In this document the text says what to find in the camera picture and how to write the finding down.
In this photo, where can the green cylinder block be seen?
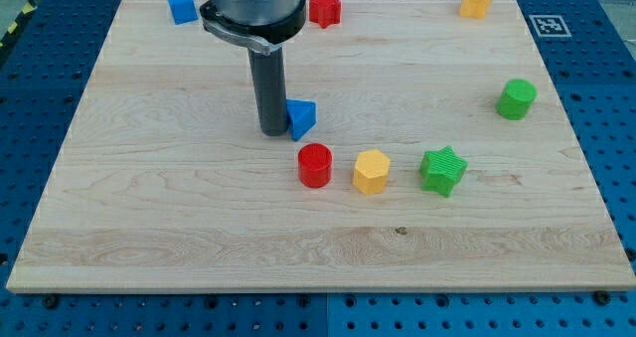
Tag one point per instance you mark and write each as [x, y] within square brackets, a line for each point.
[516, 99]

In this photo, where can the blue cube block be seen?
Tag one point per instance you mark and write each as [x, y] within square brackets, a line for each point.
[183, 11]

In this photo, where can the yellow heart block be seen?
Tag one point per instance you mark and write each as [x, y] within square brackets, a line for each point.
[476, 9]

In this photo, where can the green star block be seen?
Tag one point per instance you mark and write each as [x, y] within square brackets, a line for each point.
[441, 170]

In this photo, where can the yellow hexagon block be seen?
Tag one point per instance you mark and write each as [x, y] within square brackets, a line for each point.
[371, 171]

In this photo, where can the wooden board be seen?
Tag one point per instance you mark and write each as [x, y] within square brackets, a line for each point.
[165, 183]

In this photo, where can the blue triangular prism block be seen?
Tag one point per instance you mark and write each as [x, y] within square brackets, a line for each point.
[301, 117]

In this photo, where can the red cylinder block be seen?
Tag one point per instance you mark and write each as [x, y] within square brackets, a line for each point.
[315, 165]

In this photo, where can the red star block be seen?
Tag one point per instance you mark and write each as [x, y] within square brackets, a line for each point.
[325, 12]

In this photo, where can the white fiducial marker tag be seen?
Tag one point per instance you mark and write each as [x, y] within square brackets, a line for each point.
[550, 26]

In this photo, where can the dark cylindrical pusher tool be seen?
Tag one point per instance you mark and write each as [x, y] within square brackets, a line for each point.
[267, 72]

